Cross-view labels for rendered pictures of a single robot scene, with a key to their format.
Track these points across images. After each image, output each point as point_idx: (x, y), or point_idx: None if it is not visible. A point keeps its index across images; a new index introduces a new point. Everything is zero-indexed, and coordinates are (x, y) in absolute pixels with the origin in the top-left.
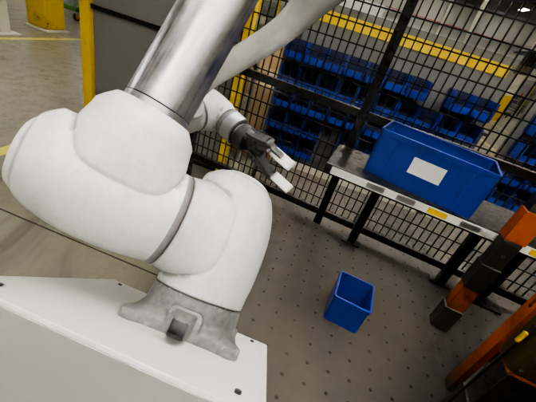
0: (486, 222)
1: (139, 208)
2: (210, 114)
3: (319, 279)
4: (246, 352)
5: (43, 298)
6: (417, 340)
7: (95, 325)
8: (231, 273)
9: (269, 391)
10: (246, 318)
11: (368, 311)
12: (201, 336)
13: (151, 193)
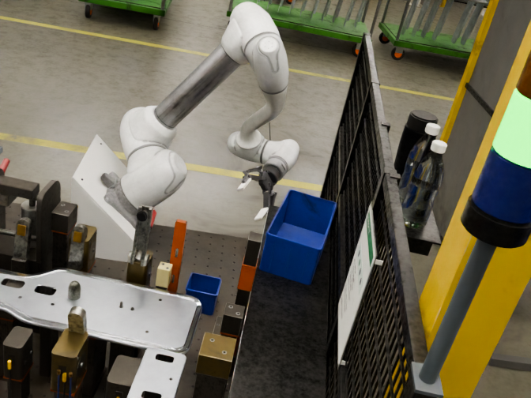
0: (264, 279)
1: (129, 140)
2: (264, 153)
3: (227, 293)
4: (118, 217)
5: (102, 152)
6: (197, 347)
7: (96, 159)
8: (131, 179)
9: (125, 268)
10: (167, 257)
11: (186, 287)
12: (109, 189)
13: (133, 137)
